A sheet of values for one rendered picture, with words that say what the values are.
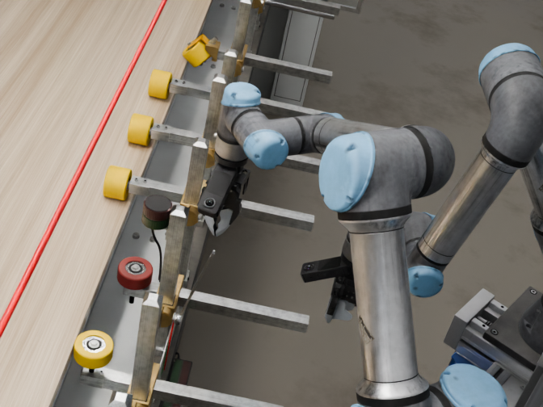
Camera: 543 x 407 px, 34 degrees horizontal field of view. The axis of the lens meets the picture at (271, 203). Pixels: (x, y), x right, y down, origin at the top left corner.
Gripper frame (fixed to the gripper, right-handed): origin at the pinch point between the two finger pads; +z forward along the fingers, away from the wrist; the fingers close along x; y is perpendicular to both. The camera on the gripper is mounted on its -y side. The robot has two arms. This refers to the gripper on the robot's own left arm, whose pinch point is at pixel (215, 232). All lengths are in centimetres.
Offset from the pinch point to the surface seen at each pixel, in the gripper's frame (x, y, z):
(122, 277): 17.7, -7.0, 15.5
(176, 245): 6.0, -7.4, 0.9
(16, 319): 31.2, -29.2, 15.7
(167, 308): 5.7, -8.0, 18.8
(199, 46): 39, 92, 6
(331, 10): 11, 149, 7
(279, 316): -18.0, 2.9, 19.8
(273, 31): 50, 234, 63
